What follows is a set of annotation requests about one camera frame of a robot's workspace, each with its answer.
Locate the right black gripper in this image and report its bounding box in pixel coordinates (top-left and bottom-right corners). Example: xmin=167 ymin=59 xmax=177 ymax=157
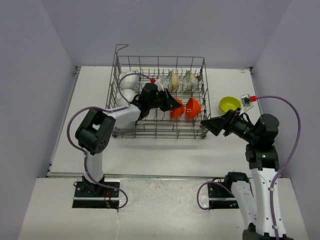
xmin=201 ymin=107 xmax=259 ymax=143

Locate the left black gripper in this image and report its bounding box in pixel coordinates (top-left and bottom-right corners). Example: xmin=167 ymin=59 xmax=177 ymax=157
xmin=147 ymin=87 xmax=181 ymax=111

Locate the lime green bowl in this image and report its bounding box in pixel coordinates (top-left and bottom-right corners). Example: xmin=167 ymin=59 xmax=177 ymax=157
xmin=219 ymin=104 xmax=241 ymax=114
xmin=219 ymin=96 xmax=242 ymax=107

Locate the blue yellow patterned bowl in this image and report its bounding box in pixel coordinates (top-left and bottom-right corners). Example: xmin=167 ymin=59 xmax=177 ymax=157
xmin=167 ymin=70 xmax=179 ymax=92

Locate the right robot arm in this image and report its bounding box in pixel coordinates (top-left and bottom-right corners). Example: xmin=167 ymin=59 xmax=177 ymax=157
xmin=201 ymin=108 xmax=290 ymax=240

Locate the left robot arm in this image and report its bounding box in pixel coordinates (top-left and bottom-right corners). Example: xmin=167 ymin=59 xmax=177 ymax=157
xmin=73 ymin=83 xmax=182 ymax=197

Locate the orange flower patterned bowl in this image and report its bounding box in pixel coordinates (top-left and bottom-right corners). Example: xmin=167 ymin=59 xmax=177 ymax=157
xmin=182 ymin=70 xmax=198 ymax=92

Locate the white bowl back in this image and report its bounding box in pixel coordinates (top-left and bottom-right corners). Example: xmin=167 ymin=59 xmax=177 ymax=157
xmin=119 ymin=71 xmax=139 ymax=90

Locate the white bowl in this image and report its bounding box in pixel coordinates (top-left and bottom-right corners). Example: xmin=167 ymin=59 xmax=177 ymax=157
xmin=116 ymin=89 xmax=137 ymax=107
xmin=119 ymin=71 xmax=139 ymax=90

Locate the white bowl middle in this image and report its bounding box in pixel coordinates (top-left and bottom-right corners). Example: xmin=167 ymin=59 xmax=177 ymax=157
xmin=116 ymin=89 xmax=137 ymax=107

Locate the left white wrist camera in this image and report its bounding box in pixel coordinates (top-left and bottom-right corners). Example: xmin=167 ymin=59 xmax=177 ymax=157
xmin=154 ymin=76 xmax=167 ymax=92

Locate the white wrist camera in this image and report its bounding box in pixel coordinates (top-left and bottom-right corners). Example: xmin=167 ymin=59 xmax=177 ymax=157
xmin=239 ymin=94 xmax=253 ymax=115
xmin=154 ymin=76 xmax=167 ymax=92

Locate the grey wire dish rack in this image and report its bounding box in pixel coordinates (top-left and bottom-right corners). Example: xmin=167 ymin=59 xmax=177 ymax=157
xmin=106 ymin=44 xmax=211 ymax=139

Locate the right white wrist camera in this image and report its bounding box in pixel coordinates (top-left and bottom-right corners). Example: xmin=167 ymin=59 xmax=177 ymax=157
xmin=239 ymin=94 xmax=253 ymax=115

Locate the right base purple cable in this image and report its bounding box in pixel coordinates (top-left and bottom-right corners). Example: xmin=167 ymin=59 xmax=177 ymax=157
xmin=196 ymin=181 xmax=235 ymax=211

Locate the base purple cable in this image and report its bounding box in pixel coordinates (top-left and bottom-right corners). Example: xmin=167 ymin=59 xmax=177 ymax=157
xmin=196 ymin=181 xmax=235 ymax=211
xmin=94 ymin=181 xmax=129 ymax=209

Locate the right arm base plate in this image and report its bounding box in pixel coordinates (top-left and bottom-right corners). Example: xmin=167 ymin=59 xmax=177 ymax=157
xmin=207 ymin=175 xmax=249 ymax=210

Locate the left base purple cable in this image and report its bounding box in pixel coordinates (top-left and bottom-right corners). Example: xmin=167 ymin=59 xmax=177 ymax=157
xmin=94 ymin=181 xmax=129 ymax=209

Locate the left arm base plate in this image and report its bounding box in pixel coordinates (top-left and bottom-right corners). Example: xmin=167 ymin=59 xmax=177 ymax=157
xmin=72 ymin=179 xmax=120 ymax=210

